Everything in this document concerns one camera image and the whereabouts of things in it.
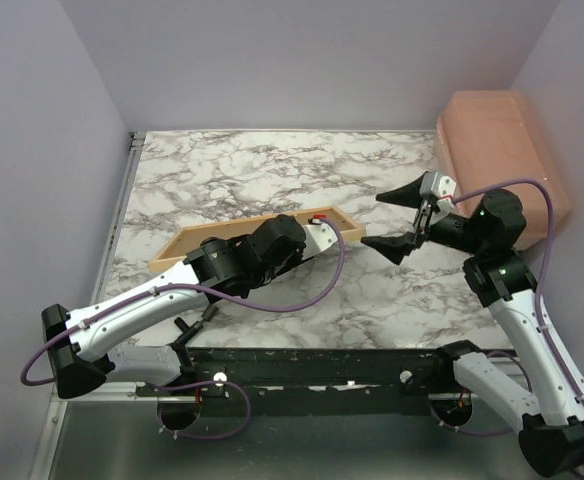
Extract black T-handle tool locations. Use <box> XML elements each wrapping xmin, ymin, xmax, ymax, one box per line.
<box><xmin>172</xmin><ymin>305</ymin><xmax>219</xmax><ymax>347</ymax></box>

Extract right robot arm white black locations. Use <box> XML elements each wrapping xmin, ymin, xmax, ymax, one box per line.
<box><xmin>361</xmin><ymin>171</ymin><xmax>584</xmax><ymax>478</ymax></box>

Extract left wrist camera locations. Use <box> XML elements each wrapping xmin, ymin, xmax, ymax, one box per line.
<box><xmin>302</xmin><ymin>218</ymin><xmax>338</xmax><ymax>261</ymax></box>

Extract black mounting base rail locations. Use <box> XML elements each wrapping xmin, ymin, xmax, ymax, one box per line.
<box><xmin>136</xmin><ymin>347</ymin><xmax>462</xmax><ymax>417</ymax></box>

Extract light wooden picture frame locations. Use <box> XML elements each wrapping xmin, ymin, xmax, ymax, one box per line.
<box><xmin>148</xmin><ymin>206</ymin><xmax>366</xmax><ymax>273</ymax></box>

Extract purple cable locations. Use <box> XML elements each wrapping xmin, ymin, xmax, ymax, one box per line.
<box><xmin>428</xmin><ymin>178</ymin><xmax>584</xmax><ymax>476</ymax></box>
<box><xmin>20</xmin><ymin>216</ymin><xmax>345</xmax><ymax>440</ymax></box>

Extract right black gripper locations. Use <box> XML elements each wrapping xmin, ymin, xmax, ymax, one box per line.
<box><xmin>362</xmin><ymin>172</ymin><xmax>486</xmax><ymax>264</ymax></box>

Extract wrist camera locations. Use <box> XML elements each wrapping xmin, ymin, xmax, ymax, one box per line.
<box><xmin>419</xmin><ymin>171</ymin><xmax>457</xmax><ymax>214</ymax></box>
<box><xmin>302</xmin><ymin>218</ymin><xmax>338</xmax><ymax>261</ymax></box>

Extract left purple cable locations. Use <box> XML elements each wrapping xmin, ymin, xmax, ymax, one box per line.
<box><xmin>20</xmin><ymin>216</ymin><xmax>345</xmax><ymax>440</ymax></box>

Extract translucent pink plastic box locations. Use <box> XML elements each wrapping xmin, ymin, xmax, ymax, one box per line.
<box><xmin>434</xmin><ymin>90</ymin><xmax>571</xmax><ymax>224</ymax></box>

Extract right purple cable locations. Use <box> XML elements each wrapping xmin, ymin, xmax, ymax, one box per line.
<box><xmin>428</xmin><ymin>178</ymin><xmax>584</xmax><ymax>476</ymax></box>

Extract aluminium extrusion rail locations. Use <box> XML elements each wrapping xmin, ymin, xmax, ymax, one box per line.
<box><xmin>50</xmin><ymin>389</ymin><xmax>148</xmax><ymax>402</ymax></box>

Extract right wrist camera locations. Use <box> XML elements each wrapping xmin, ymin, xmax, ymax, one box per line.
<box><xmin>419</xmin><ymin>171</ymin><xmax>457</xmax><ymax>214</ymax></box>

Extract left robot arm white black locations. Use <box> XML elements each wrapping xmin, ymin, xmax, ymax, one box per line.
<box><xmin>41</xmin><ymin>214</ymin><xmax>336</xmax><ymax>399</ymax></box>

